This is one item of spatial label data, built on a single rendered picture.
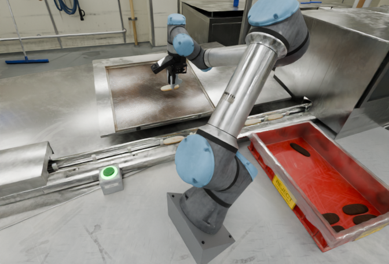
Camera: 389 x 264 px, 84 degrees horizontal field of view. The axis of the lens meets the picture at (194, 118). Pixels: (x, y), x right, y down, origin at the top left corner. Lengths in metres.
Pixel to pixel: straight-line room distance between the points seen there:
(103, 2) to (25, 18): 1.23
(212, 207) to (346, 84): 0.83
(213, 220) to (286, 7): 0.58
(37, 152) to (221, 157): 0.71
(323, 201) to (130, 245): 0.69
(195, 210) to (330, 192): 0.57
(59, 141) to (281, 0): 1.03
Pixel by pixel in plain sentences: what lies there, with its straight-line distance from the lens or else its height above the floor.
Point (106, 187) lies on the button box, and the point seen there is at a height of 0.86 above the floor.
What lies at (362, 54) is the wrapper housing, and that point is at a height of 1.23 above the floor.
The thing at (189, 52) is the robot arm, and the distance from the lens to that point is 0.87.
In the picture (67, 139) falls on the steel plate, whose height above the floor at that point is 0.82.
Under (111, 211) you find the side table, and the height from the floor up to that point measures 0.82.
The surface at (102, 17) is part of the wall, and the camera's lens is 4.49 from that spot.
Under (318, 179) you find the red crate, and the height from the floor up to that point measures 0.82.
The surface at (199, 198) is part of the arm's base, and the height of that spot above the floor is 0.98.
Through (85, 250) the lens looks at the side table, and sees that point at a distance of 0.81.
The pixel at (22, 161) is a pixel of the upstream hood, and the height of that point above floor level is 0.92.
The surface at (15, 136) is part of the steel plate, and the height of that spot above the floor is 0.82.
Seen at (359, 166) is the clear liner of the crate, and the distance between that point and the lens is 1.03.
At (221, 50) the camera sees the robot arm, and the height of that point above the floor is 1.24.
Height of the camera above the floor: 1.53
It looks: 38 degrees down
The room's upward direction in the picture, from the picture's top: 3 degrees clockwise
